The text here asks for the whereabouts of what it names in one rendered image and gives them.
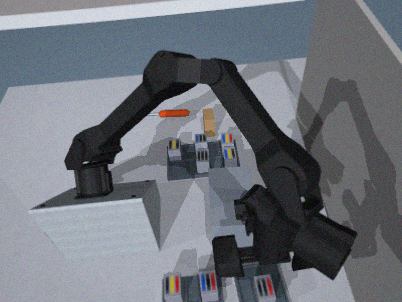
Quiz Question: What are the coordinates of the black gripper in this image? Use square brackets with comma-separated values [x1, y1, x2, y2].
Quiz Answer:
[212, 229, 313, 278]

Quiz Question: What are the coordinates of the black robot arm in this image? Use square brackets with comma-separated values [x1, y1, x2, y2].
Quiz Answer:
[64, 51, 358, 281]

